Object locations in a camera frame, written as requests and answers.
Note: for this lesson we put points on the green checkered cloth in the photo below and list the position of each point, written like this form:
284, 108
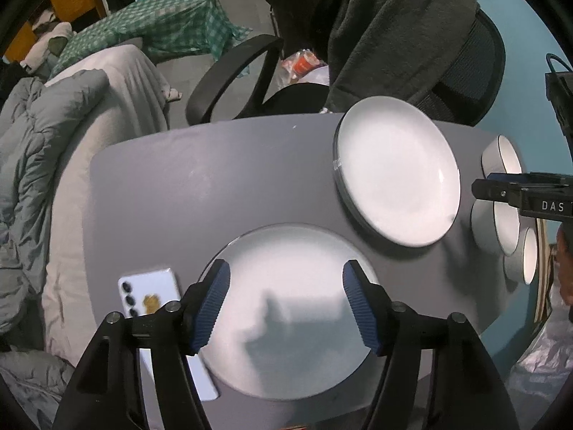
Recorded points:
170, 18

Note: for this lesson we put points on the white smartphone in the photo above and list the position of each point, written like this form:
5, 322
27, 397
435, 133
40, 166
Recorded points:
152, 286

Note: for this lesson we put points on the clear plastic bag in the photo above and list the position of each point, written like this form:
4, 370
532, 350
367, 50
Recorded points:
541, 367

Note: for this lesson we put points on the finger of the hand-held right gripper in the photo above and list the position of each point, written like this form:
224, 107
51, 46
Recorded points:
497, 193
510, 177

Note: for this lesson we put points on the orange snack packet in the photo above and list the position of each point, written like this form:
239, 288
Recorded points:
306, 62

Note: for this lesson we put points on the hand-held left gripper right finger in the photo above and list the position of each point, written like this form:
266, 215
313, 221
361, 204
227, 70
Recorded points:
360, 309

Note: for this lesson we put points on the grey duvet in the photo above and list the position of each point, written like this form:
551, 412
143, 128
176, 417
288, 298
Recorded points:
40, 152

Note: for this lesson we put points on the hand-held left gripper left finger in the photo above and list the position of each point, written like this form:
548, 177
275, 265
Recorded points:
210, 307

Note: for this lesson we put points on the black office chair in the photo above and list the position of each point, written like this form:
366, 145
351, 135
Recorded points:
232, 71

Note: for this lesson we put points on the white plate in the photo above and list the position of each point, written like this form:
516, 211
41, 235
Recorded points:
286, 273
394, 170

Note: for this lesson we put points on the white bowl with black rim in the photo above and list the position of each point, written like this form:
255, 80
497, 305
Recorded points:
485, 228
529, 255
496, 156

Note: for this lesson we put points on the beige bed sheet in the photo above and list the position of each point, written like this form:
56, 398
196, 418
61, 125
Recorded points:
112, 98

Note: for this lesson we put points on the pale clothes pile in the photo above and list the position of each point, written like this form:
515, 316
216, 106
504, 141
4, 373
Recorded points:
49, 40

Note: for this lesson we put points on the person's right hand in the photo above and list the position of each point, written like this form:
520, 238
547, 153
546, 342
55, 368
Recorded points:
566, 273

